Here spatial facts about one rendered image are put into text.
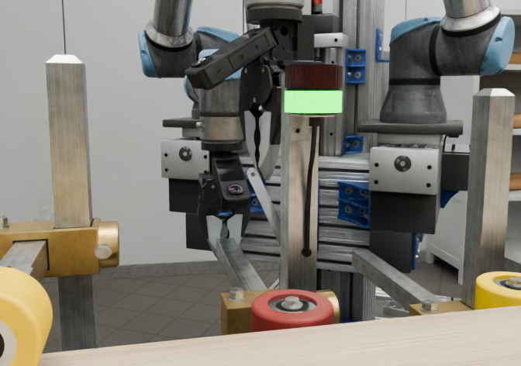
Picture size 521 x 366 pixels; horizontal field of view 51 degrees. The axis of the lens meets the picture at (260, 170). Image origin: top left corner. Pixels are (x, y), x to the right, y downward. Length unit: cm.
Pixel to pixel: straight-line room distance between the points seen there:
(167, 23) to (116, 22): 194
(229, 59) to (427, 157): 59
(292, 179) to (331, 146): 79
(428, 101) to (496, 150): 56
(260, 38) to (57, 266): 34
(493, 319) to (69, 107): 46
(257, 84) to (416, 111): 63
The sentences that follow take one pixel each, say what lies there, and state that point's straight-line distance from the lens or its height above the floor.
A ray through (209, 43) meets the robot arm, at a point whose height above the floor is 123.
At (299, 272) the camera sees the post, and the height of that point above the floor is 90.
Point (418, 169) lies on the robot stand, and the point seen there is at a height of 95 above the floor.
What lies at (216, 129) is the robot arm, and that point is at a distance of 89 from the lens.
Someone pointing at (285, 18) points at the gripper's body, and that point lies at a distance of 67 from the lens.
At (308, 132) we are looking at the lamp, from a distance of 60.
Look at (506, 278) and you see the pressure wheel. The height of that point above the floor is 90.
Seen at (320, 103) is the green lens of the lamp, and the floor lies 110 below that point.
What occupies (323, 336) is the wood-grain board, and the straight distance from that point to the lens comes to 49.
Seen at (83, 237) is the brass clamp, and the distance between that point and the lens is 59.
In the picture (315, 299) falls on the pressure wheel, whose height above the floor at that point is 91.
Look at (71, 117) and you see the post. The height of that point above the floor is 108.
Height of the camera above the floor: 111
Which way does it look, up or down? 8 degrees down
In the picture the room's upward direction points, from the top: straight up
